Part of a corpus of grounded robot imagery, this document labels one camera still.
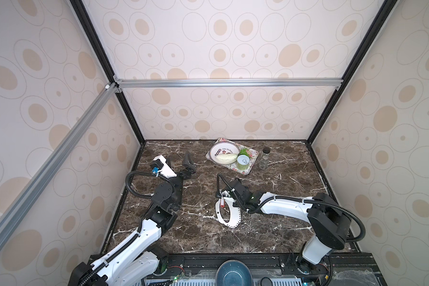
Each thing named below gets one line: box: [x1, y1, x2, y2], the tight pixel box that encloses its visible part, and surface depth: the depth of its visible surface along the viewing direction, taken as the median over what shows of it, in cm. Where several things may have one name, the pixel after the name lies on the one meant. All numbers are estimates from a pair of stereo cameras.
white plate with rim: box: [209, 141, 241, 164], surface depth 116 cm
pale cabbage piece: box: [215, 153, 238, 166], surface depth 108 cm
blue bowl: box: [215, 259, 254, 286], surface depth 71 cm
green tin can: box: [236, 154, 251, 171], surface depth 105 cm
